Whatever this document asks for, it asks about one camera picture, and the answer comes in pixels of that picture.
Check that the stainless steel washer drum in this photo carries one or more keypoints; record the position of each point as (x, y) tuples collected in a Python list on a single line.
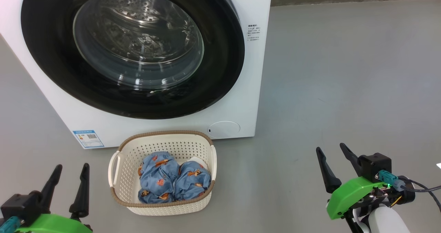
[(137, 23)]

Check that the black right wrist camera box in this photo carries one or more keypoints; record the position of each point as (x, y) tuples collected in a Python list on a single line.
[(375, 166)]

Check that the blue patterned garment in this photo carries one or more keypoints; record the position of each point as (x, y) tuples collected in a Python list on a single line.
[(193, 183), (156, 174)]

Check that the blue energy label sticker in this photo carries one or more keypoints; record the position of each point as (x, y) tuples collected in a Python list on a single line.
[(88, 139)]

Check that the clear text notice sticker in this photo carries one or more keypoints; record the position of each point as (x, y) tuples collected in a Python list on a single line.
[(254, 32)]

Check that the cream perforated laundry basket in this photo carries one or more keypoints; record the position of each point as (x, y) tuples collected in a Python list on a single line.
[(165, 147)]

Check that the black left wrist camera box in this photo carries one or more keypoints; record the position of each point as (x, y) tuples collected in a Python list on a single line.
[(20, 205)]

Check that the white cloth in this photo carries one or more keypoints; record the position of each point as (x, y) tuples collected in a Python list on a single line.
[(197, 160)]

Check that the round black glass washer door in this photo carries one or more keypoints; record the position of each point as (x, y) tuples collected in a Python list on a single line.
[(44, 54)]

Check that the oval white filter cover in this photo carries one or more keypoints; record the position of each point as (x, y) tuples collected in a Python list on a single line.
[(224, 129)]

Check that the white front-load washing machine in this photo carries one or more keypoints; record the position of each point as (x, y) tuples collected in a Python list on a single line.
[(248, 88)]

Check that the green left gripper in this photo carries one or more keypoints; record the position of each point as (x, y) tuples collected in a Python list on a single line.
[(55, 225)]

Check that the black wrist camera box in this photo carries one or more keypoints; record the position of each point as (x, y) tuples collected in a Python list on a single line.
[(375, 166), (20, 205)]

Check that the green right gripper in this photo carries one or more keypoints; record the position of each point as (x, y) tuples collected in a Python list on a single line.
[(351, 195)]

